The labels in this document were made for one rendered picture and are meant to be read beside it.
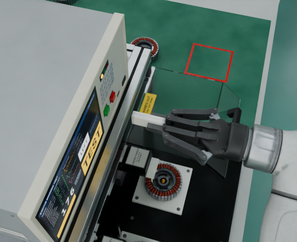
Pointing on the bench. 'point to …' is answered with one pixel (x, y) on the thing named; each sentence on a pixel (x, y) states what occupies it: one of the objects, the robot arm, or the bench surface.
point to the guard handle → (235, 113)
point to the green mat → (158, 30)
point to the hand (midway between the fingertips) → (148, 121)
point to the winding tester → (43, 102)
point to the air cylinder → (119, 178)
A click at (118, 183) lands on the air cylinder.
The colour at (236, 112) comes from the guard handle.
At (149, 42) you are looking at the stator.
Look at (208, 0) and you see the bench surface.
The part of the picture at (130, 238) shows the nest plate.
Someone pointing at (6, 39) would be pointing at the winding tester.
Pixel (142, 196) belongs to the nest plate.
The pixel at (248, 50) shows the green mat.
